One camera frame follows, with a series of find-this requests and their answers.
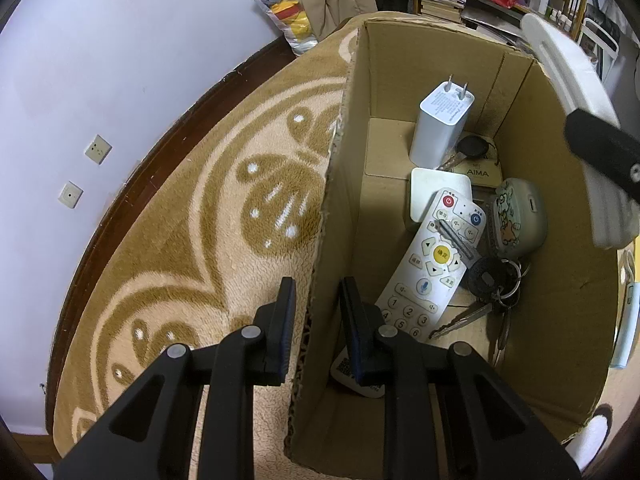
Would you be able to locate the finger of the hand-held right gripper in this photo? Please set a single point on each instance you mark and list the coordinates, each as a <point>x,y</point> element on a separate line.
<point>600,145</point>

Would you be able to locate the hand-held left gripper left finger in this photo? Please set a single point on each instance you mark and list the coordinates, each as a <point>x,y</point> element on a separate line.
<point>286,345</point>

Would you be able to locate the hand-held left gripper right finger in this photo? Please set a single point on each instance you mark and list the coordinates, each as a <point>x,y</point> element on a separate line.
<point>353,345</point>

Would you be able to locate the white tag with printed code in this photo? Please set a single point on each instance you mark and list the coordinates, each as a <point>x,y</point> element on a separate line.
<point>342,372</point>

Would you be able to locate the white remote control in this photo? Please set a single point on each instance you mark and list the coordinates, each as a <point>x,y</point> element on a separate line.
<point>415,290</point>

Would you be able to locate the cartoon print earphone case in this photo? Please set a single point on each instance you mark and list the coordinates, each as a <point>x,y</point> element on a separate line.
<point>517,220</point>

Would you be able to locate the small brown box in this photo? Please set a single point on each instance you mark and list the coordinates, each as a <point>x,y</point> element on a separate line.
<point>480,172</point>

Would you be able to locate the black round-headed key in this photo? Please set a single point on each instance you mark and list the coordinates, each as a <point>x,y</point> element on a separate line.
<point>472,147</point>

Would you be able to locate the key bunch with black fob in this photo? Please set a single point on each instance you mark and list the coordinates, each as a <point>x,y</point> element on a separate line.
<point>486,276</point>

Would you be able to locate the tall white charger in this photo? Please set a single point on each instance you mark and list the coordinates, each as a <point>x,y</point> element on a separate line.
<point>437,125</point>

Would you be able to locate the white square charger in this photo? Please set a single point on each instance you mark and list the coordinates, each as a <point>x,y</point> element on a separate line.
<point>425,195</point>

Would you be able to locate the brown cardboard box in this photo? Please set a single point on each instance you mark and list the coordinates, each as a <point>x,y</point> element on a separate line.
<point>550,335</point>

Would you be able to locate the white metal rack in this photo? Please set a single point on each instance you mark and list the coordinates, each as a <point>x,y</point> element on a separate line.
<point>602,45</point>

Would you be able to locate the brown patterned plush rug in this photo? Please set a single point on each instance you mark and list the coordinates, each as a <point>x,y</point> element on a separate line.
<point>200,240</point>

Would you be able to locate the pile of papers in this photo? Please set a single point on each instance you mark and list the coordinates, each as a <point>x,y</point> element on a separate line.
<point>490,20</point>

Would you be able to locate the light blue plastic item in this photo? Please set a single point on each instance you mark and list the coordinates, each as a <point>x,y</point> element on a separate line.
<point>627,310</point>

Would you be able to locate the stack of books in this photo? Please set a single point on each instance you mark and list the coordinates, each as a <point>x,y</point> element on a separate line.
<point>440,5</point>

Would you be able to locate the dark wooden baseboard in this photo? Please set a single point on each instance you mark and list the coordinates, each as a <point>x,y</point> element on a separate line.
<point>150,145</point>

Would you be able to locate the person's white sock foot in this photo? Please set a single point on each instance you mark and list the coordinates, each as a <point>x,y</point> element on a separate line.
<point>592,435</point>

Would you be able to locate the plastic bag of plush toys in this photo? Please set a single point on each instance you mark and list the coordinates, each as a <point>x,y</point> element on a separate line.
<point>287,10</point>

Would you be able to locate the beige wall socket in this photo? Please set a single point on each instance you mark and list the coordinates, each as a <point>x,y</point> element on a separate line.
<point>97,149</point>
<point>70,194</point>

